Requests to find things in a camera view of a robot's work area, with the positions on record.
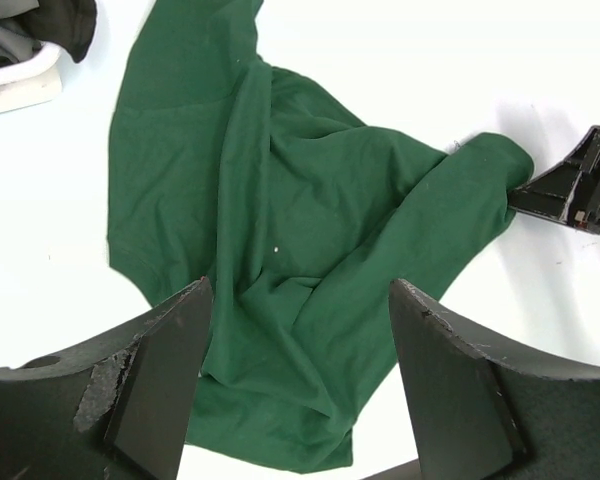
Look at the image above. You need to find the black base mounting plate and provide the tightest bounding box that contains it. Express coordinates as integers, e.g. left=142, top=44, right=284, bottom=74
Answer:
left=363, top=459, right=422, bottom=480

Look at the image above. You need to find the white plastic laundry basket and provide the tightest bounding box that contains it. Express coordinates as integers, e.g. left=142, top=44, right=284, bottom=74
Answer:
left=0, top=43, right=62, bottom=113

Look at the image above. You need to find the black t shirt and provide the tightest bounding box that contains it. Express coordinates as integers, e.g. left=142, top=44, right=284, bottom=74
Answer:
left=0, top=0, right=97, bottom=63

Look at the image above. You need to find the green t shirt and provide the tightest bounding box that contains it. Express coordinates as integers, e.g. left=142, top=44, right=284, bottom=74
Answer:
left=107, top=1, right=533, bottom=474

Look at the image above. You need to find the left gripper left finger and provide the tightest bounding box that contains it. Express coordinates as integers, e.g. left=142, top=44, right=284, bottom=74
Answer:
left=0, top=278, right=213, bottom=479

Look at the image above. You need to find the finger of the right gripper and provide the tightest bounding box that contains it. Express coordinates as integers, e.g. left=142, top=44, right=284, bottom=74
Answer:
left=508, top=125, right=600, bottom=223

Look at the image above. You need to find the grey t shirt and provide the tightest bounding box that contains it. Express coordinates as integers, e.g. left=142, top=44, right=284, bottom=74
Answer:
left=0, top=19, right=42, bottom=68

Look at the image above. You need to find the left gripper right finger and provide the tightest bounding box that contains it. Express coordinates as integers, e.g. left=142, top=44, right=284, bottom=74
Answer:
left=389, top=280, right=600, bottom=479

